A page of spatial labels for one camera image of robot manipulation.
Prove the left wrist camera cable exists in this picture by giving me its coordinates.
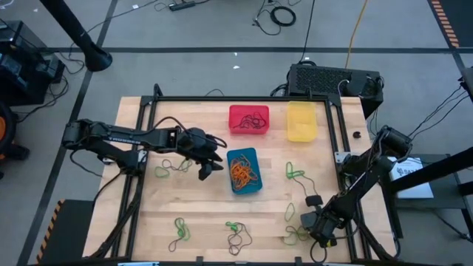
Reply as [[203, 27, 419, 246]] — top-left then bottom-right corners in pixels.
[[153, 116, 228, 149]]

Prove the black power strip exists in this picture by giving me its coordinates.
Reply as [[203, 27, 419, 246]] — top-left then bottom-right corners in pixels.
[[169, 1, 197, 12]]

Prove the white paper sheet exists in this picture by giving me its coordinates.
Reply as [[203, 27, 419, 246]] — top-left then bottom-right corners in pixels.
[[389, 156, 435, 200]]

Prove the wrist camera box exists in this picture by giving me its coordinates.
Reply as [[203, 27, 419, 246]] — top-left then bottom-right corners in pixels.
[[186, 128, 208, 144], [316, 231, 340, 249]]

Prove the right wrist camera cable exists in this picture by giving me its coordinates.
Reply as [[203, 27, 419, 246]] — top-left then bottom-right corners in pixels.
[[309, 239, 329, 264]]

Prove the blue plastic basket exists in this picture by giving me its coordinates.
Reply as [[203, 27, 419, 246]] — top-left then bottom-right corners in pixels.
[[226, 146, 264, 196]]

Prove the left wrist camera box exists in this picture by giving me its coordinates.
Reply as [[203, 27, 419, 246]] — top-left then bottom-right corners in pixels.
[[186, 128, 208, 144]]

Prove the black floor stand post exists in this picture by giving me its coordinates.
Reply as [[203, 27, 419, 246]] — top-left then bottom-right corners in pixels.
[[39, 0, 114, 72]]

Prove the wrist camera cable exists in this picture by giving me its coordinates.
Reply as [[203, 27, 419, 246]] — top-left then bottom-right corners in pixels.
[[153, 116, 228, 149], [309, 239, 329, 264]]

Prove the long black cable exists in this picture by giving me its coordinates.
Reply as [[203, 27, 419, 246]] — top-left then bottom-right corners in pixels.
[[298, 0, 317, 63]]

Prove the black equipment cart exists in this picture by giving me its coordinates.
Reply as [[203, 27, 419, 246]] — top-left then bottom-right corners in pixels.
[[0, 18, 67, 107]]

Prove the red plastic basket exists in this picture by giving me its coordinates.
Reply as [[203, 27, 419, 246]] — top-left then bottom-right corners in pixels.
[[228, 104, 271, 135]]

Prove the yellow plastic basket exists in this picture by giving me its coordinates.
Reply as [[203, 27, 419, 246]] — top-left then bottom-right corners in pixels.
[[287, 100, 319, 143]]

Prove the black perforated computer case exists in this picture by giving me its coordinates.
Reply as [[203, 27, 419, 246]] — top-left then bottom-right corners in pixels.
[[287, 63, 385, 120]]

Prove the black hazard striped mat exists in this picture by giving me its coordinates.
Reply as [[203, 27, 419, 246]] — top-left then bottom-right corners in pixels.
[[428, 0, 473, 49], [35, 198, 95, 265]]

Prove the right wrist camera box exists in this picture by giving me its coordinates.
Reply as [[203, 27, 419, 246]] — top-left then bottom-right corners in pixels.
[[316, 231, 340, 249]]

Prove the black orange wheeled device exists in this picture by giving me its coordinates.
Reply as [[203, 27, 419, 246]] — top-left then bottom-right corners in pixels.
[[0, 101, 31, 162]]

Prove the black metal beam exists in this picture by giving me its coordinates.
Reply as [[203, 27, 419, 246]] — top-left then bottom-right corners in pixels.
[[387, 146, 473, 196]]

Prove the coiled black cable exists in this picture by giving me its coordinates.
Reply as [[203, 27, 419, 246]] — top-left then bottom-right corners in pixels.
[[253, 5, 298, 37]]

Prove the yellow cable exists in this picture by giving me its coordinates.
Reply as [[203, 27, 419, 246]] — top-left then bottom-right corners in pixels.
[[345, 0, 370, 69]]

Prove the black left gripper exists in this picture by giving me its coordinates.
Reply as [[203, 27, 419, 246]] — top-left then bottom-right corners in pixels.
[[177, 127, 225, 182]]

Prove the black side table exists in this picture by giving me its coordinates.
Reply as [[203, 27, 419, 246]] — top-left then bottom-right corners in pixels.
[[376, 153, 473, 241]]

